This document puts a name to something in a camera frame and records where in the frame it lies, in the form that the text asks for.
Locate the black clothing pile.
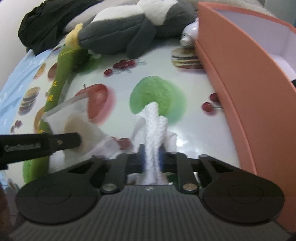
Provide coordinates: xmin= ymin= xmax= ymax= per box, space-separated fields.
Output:
xmin=18 ymin=0 xmax=100 ymax=56

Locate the fruit print sheet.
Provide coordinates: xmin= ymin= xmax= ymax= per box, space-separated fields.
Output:
xmin=8 ymin=39 xmax=240 ymax=186

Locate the grey quilt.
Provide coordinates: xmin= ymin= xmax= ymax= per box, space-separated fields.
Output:
xmin=64 ymin=0 xmax=274 ymax=33

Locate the white textured cloth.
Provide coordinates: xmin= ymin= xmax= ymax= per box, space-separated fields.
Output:
xmin=129 ymin=102 xmax=177 ymax=186

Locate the green embroidered massage stick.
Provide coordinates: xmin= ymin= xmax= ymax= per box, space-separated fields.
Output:
xmin=23 ymin=46 xmax=88 ymax=184

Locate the pink cardboard box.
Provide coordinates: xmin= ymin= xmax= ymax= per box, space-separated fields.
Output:
xmin=195 ymin=2 xmax=295 ymax=232

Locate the blue tree print bedsheet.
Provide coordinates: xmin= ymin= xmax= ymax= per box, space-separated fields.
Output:
xmin=0 ymin=49 xmax=54 ymax=186

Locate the grey white penguin plush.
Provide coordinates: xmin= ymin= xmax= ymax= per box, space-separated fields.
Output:
xmin=65 ymin=1 xmax=196 ymax=58

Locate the clear packet with beige pad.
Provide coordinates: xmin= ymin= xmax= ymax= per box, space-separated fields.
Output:
xmin=42 ymin=94 xmax=119 ymax=173

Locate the white spray bottle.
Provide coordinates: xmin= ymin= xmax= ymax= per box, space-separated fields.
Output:
xmin=180 ymin=18 xmax=199 ymax=48

